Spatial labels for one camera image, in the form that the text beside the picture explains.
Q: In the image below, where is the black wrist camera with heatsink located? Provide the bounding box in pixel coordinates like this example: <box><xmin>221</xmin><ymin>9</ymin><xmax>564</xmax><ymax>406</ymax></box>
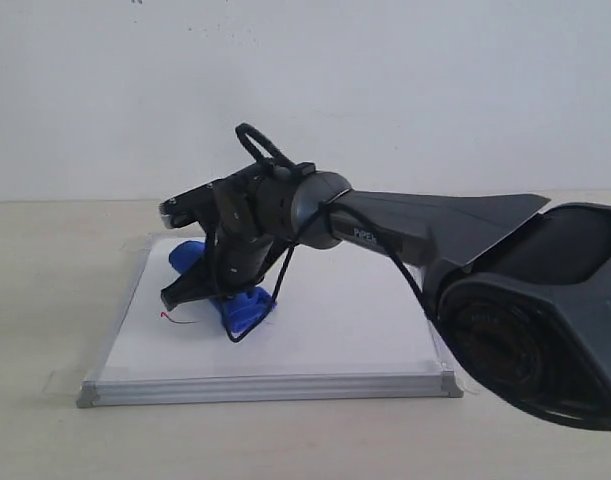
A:
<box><xmin>158</xmin><ymin>182</ymin><xmax>220</xmax><ymax>231</ymax></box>

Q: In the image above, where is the clear tape front left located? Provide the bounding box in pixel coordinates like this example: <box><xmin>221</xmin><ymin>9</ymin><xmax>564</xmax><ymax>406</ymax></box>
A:
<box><xmin>43</xmin><ymin>366</ymin><xmax>129</xmax><ymax>398</ymax></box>

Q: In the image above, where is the clear tape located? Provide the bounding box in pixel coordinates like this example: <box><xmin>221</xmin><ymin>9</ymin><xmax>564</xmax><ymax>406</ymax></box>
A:
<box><xmin>430</xmin><ymin>358</ymin><xmax>484</xmax><ymax>398</ymax></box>
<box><xmin>43</xmin><ymin>366</ymin><xmax>129</xmax><ymax>398</ymax></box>
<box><xmin>120</xmin><ymin>235</ymin><xmax>156</xmax><ymax>253</ymax></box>

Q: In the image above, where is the clear tape front right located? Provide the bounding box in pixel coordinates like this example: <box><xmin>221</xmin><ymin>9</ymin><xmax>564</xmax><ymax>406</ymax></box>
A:
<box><xmin>430</xmin><ymin>358</ymin><xmax>484</xmax><ymax>398</ymax></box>

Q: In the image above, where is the white board with aluminium frame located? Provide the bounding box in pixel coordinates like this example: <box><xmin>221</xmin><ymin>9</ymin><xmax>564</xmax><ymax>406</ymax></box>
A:
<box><xmin>77</xmin><ymin>234</ymin><xmax>462</xmax><ymax>408</ymax></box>

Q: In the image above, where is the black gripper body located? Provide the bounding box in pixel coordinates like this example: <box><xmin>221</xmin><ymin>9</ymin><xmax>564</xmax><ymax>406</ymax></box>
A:
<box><xmin>207</xmin><ymin>172</ymin><xmax>284</xmax><ymax>294</ymax></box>

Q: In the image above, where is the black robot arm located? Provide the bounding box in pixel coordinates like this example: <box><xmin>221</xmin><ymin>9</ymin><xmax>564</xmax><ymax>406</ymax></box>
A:
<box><xmin>159</xmin><ymin>167</ymin><xmax>611</xmax><ymax>432</ymax></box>

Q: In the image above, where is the blue microfibre cloth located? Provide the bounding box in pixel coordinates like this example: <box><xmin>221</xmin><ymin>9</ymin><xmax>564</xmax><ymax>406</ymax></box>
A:
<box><xmin>168</xmin><ymin>240</ymin><xmax>276</xmax><ymax>343</ymax></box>

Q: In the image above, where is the clear tape back left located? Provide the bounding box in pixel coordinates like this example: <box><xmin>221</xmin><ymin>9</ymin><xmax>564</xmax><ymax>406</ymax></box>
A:
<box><xmin>120</xmin><ymin>235</ymin><xmax>156</xmax><ymax>253</ymax></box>

